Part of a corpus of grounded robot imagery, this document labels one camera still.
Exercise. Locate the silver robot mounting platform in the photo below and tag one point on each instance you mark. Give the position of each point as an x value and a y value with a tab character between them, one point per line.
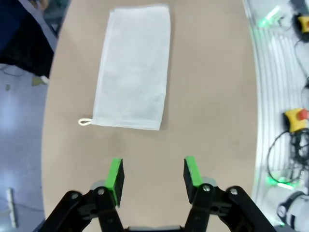
270	84

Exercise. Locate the white power strip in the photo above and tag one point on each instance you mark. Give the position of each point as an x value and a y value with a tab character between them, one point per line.
12	207

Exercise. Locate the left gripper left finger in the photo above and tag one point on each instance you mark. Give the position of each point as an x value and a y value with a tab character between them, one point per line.
113	183

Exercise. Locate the yellow emergency stop button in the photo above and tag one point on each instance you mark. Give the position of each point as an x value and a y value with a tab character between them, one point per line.
304	23
295	118

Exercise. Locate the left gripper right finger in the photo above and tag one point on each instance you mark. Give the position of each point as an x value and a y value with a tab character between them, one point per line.
193	176

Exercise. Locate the person in navy jacket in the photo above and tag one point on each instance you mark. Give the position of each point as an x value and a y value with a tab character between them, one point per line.
21	36

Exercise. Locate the white towel with loop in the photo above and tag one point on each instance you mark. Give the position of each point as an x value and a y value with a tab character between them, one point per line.
135	67

